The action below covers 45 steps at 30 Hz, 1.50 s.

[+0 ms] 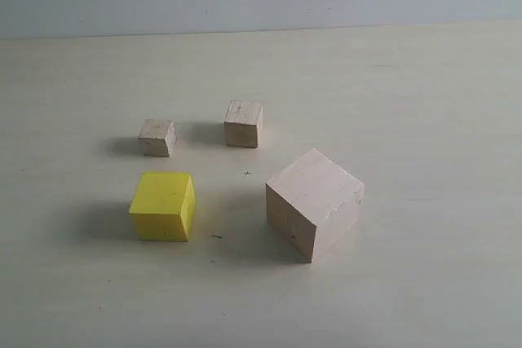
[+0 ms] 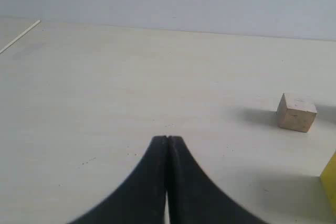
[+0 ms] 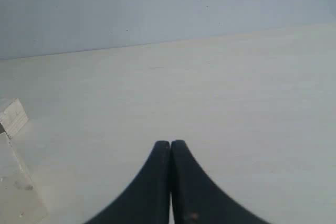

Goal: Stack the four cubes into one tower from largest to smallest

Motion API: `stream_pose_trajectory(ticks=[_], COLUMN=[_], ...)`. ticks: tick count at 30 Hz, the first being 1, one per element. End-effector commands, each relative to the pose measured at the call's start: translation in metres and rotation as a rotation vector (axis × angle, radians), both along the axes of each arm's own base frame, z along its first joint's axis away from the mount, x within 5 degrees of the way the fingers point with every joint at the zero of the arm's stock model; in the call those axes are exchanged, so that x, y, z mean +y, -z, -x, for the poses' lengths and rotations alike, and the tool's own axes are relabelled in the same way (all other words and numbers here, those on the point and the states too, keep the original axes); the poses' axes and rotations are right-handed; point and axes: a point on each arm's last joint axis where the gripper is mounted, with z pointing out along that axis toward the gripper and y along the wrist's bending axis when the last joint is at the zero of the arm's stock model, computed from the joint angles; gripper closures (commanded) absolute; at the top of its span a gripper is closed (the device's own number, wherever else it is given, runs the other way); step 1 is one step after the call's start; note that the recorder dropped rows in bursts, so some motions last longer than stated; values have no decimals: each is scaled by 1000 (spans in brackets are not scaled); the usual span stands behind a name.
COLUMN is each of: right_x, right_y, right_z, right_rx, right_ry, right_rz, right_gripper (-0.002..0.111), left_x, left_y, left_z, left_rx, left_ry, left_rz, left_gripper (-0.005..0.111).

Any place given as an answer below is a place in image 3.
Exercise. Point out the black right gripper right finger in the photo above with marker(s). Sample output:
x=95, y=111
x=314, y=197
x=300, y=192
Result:
x=196, y=198

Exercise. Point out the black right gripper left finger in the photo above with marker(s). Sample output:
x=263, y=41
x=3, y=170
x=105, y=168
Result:
x=147, y=197

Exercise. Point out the clear acrylic stand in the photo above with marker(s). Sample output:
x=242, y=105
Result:
x=20, y=200

